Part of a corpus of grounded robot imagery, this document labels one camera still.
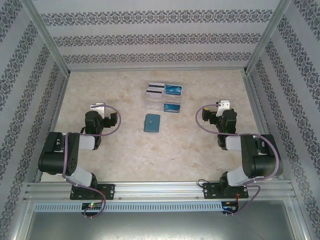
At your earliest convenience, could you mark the blue VIP card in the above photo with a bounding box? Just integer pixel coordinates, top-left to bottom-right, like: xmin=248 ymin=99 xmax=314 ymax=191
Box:
xmin=164 ymin=83 xmax=184 ymax=95

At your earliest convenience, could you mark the teal leather card holder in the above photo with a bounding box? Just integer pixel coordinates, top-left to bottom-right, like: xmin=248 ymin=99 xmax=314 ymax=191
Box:
xmin=143 ymin=113 xmax=161 ymax=133

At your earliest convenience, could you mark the blue plastic card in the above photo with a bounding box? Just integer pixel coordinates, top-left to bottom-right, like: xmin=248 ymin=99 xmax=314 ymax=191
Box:
xmin=162 ymin=102 xmax=181 ymax=113

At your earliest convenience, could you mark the clear acrylic card stand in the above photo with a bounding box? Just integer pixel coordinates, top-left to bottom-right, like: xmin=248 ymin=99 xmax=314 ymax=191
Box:
xmin=144 ymin=81 xmax=185 ymax=115

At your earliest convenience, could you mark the white magnetic stripe card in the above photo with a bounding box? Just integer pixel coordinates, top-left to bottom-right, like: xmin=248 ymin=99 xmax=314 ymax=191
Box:
xmin=147 ymin=82 xmax=165 ymax=91
xmin=146 ymin=87 xmax=165 ymax=98

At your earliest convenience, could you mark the grey metal sheet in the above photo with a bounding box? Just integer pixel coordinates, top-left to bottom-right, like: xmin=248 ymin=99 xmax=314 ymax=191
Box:
xmin=26 ymin=211 xmax=305 ymax=240

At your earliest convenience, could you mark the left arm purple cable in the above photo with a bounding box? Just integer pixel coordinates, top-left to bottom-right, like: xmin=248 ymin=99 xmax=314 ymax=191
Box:
xmin=61 ymin=103 xmax=123 ymax=220

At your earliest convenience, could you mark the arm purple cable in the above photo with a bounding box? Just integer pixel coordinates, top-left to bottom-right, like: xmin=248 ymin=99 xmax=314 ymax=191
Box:
xmin=196 ymin=101 xmax=281 ymax=217
xmin=61 ymin=103 xmax=123 ymax=220

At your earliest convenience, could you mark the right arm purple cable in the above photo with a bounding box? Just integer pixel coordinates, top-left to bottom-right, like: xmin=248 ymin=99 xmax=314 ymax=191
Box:
xmin=196 ymin=101 xmax=281 ymax=217

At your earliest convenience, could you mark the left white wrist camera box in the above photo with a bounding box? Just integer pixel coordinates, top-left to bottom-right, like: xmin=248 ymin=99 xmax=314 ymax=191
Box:
xmin=90 ymin=102 xmax=106 ymax=118

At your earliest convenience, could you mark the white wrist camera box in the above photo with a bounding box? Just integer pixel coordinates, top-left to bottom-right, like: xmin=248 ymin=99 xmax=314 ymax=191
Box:
xmin=216 ymin=99 xmax=231 ymax=117
xmin=90 ymin=102 xmax=106 ymax=118

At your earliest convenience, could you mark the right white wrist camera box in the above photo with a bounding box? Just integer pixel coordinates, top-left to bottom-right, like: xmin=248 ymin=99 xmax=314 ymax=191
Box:
xmin=216 ymin=99 xmax=231 ymax=117

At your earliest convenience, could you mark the aluminium side rail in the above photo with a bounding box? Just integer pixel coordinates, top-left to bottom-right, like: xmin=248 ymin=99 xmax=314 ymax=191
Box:
xmin=241 ymin=72 xmax=285 ymax=181
xmin=34 ymin=73 xmax=71 ymax=183

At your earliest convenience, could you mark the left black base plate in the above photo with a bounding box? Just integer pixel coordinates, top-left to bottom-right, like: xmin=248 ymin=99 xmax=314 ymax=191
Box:
xmin=69 ymin=183 xmax=116 ymax=201

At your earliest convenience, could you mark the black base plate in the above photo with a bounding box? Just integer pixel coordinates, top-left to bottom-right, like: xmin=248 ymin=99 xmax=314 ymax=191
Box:
xmin=69 ymin=183 xmax=116 ymax=201
xmin=202 ymin=181 xmax=250 ymax=200

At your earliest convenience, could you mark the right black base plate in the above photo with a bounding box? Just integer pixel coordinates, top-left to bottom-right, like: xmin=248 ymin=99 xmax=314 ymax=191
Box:
xmin=202 ymin=181 xmax=250 ymax=200

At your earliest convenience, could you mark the aluminium mounting rail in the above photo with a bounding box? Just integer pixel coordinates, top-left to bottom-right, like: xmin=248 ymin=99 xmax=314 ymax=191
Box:
xmin=23 ymin=181 xmax=295 ymax=201

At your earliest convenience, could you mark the aluminium frame post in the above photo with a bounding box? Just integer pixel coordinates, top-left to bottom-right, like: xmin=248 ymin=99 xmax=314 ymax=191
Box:
xmin=26 ymin=0 xmax=71 ymax=76
xmin=242 ymin=0 xmax=293 ymax=75

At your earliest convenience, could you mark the grey slotted cable duct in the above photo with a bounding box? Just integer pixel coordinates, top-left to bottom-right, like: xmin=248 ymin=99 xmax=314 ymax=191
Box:
xmin=33 ymin=201 xmax=223 ymax=213

